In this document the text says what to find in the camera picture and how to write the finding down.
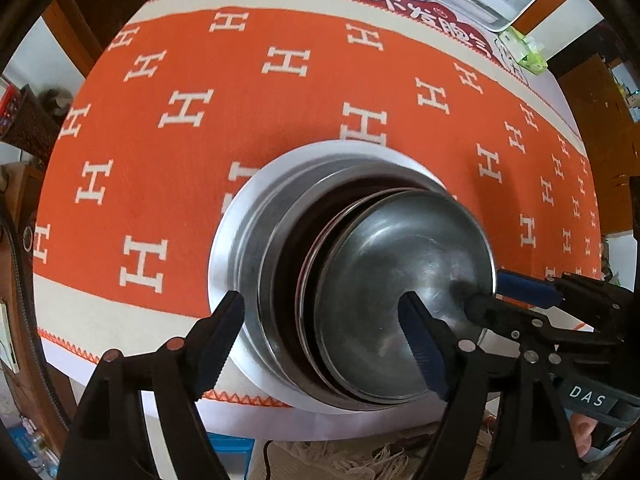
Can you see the large steel bowl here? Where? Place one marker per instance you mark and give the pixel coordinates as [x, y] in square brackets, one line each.
[225, 270]

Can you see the person's right hand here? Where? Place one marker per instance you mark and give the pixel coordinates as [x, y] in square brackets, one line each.
[584, 432]

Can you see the small steel bowl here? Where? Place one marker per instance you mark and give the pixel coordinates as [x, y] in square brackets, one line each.
[400, 250]

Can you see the red plastic box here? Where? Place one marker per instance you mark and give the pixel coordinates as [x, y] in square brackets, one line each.
[7, 107]

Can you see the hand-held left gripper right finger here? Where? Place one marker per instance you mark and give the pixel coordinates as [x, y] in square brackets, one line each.
[422, 345]

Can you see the blue box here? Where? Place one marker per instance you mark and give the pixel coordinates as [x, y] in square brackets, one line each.
[229, 455]

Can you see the wooden shelf cabinet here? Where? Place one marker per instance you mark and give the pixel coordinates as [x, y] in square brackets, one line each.
[590, 85]

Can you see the green tissue pack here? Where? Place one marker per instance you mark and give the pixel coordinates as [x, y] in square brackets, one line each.
[525, 52]

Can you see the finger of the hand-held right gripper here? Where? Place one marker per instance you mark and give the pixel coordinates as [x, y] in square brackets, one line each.
[495, 312]
[525, 290]

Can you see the orange patterned blanket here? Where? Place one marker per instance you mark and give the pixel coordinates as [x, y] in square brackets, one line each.
[200, 185]

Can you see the dark woven basket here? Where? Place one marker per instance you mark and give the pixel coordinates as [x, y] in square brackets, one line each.
[32, 122]

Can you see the beige fringed rug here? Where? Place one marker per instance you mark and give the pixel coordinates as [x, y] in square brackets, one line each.
[350, 462]

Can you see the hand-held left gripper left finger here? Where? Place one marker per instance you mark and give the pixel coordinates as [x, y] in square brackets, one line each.
[220, 340]

